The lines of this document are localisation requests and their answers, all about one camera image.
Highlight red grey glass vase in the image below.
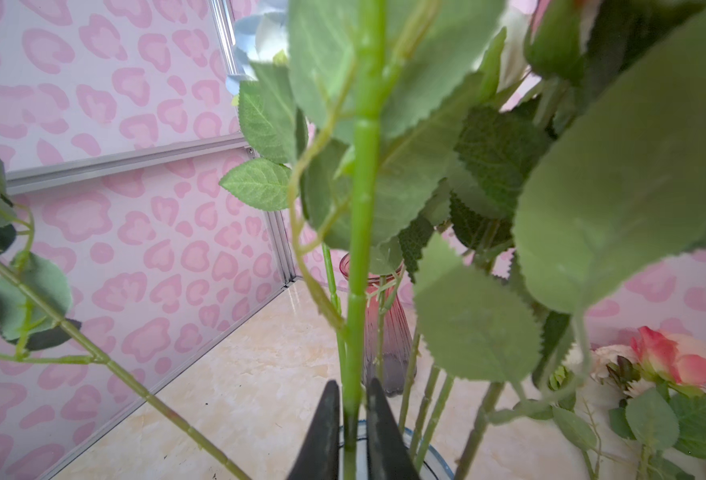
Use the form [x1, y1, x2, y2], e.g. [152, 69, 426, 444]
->
[362, 249, 413, 397]

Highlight coral pink rose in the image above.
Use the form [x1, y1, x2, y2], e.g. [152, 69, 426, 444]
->
[604, 327, 706, 479]

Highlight pale blue white rose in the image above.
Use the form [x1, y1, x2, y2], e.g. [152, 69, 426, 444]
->
[219, 0, 354, 337]

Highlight cream rose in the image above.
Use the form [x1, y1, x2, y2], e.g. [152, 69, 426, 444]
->
[561, 343, 639, 383]

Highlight large salmon pink rose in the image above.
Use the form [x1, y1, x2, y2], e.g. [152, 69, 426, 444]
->
[288, 1, 506, 479]

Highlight purple blue glass vase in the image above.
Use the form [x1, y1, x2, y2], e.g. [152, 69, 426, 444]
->
[338, 420, 455, 480]

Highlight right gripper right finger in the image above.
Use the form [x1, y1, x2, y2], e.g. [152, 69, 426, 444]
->
[367, 378, 419, 480]

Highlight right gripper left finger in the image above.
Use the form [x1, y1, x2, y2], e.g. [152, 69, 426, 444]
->
[287, 380, 340, 480]

